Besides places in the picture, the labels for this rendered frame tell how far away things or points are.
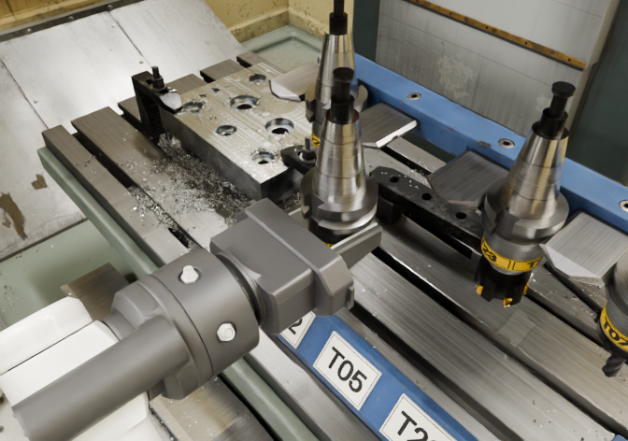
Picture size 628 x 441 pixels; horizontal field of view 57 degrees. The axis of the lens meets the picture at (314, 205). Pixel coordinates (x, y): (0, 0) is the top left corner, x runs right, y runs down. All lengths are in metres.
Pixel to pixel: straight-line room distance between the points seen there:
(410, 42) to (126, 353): 1.01
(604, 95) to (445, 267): 0.42
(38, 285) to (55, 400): 0.96
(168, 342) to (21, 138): 1.21
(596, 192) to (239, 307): 0.30
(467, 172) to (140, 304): 0.29
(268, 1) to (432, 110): 1.60
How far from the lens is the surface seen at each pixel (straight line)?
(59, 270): 1.33
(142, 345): 0.36
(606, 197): 0.51
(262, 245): 0.45
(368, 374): 0.68
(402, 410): 0.67
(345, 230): 0.46
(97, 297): 1.10
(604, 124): 1.12
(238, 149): 0.92
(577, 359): 0.82
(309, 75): 0.64
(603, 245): 0.49
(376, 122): 0.57
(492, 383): 0.76
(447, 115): 0.57
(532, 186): 0.46
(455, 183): 0.50
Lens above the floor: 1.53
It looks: 42 degrees down
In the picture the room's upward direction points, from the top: straight up
